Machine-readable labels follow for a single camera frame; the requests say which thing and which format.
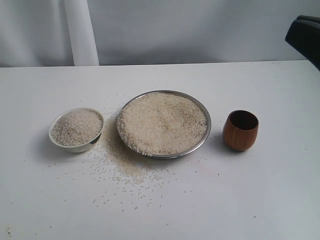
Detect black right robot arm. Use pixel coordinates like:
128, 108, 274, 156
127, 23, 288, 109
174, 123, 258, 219
285, 15, 320, 70

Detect white ceramic bowl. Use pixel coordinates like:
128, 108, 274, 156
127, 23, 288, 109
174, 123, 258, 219
48, 107, 104, 153

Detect rice in steel tray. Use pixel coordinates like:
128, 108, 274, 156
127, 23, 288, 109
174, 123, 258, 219
116, 92, 208, 156

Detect spilled rice grains on table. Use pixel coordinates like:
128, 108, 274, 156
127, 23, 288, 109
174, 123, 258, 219
9, 106, 258, 220

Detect brown wooden cup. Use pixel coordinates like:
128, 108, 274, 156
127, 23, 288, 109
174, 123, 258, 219
222, 109, 259, 152

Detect round steel tray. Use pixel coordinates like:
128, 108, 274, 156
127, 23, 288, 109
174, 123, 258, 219
116, 89, 212, 159

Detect rice in white bowl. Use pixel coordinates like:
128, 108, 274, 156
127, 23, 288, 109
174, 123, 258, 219
50, 109, 103, 147

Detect white backdrop curtain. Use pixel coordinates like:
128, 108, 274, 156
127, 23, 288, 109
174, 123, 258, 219
0, 0, 320, 67

